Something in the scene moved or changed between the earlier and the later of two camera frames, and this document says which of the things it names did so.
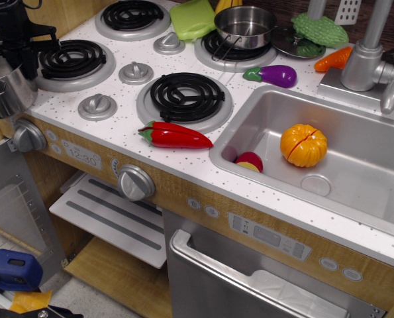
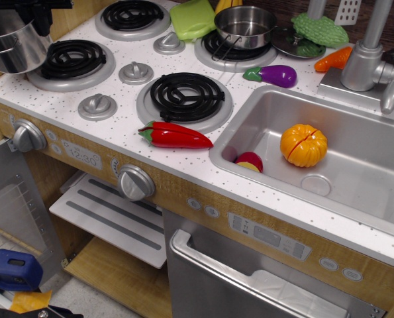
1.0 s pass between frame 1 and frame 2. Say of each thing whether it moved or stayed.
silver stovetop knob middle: stayed
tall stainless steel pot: moved
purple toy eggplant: stayed
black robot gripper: moved
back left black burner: stayed
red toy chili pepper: stayed
